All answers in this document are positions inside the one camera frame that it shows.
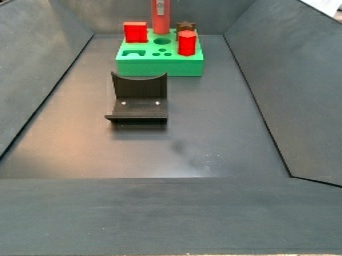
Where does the red square block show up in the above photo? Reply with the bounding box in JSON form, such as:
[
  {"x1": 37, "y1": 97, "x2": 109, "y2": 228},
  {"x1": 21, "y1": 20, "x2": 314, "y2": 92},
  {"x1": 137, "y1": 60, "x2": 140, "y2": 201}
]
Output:
[{"x1": 123, "y1": 21, "x2": 147, "y2": 43}]

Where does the red hexagonal block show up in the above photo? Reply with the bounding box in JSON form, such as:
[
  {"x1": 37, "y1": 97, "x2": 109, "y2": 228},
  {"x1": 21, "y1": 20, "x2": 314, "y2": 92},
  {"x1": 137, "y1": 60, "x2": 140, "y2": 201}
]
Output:
[{"x1": 177, "y1": 30, "x2": 196, "y2": 56}]

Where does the red oval rod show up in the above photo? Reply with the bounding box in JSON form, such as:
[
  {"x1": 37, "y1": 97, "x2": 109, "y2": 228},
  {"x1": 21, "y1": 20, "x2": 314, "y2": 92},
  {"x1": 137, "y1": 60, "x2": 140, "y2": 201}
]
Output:
[{"x1": 151, "y1": 0, "x2": 169, "y2": 35}]

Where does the black L-shaped fixture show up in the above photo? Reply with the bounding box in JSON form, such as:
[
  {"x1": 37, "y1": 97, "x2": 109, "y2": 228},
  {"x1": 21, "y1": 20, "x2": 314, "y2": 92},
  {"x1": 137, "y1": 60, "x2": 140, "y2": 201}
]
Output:
[{"x1": 104, "y1": 73, "x2": 168, "y2": 122}]

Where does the brown star block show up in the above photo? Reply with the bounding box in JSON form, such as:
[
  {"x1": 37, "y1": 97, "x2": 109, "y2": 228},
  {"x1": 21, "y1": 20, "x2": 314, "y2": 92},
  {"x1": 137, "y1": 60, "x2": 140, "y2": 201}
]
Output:
[{"x1": 176, "y1": 21, "x2": 196, "y2": 39}]

